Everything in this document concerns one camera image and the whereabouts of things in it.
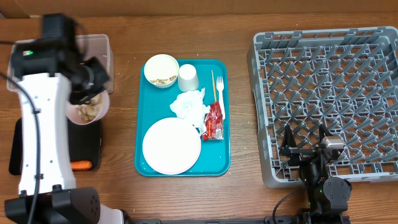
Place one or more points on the food scraps pile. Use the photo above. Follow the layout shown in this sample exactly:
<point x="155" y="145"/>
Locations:
<point x="89" y="110"/>

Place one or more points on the wooden chopstick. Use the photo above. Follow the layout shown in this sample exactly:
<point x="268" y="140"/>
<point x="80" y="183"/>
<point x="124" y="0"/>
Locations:
<point x="214" y="85"/>

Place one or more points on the white bowl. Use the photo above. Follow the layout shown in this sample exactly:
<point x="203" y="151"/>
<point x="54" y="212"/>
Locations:
<point x="161" y="70"/>

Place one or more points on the pink bowl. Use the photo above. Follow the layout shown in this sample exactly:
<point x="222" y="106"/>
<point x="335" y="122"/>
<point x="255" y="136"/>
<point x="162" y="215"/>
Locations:
<point x="74" y="117"/>

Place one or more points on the orange carrot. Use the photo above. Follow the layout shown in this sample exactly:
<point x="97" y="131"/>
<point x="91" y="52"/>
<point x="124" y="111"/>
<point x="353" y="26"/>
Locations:
<point x="81" y="165"/>

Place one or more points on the grey dishwasher rack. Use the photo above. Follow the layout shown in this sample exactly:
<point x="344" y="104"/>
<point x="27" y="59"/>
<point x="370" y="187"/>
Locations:
<point x="345" y="79"/>

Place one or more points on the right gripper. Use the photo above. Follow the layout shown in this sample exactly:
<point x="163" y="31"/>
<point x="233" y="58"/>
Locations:
<point x="300" y="154"/>

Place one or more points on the teal serving tray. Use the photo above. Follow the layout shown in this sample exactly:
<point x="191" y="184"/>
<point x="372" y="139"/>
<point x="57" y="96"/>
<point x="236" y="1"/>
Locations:
<point x="154" y="104"/>

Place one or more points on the clear plastic bin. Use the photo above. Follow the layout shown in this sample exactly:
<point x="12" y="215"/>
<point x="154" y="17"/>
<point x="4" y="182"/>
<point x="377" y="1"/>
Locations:
<point x="99" y="47"/>

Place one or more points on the black plastic tray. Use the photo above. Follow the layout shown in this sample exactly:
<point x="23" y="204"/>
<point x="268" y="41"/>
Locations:
<point x="84" y="145"/>

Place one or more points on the crumpled white napkin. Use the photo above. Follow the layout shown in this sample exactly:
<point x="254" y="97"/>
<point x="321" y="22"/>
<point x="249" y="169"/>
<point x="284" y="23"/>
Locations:
<point x="189" y="106"/>

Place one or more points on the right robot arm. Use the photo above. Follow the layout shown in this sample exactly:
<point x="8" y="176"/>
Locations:
<point x="327" y="196"/>

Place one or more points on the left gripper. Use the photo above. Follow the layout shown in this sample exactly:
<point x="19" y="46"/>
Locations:
<point x="102" y="78"/>

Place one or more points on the white paper cup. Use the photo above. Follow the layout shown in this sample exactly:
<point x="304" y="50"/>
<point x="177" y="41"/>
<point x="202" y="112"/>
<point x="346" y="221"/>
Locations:
<point x="187" y="78"/>

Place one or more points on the red snack wrapper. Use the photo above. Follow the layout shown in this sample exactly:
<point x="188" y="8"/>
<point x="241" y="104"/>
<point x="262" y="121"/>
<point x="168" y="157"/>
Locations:
<point x="214" y="123"/>

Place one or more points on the white round plate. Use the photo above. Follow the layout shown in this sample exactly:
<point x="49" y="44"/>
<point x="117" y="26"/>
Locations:
<point x="171" y="146"/>

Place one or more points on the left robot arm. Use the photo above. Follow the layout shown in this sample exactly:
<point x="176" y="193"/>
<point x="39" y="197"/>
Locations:
<point x="49" y="73"/>

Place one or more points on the white plastic fork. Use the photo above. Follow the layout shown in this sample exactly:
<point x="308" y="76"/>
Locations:
<point x="220" y="88"/>

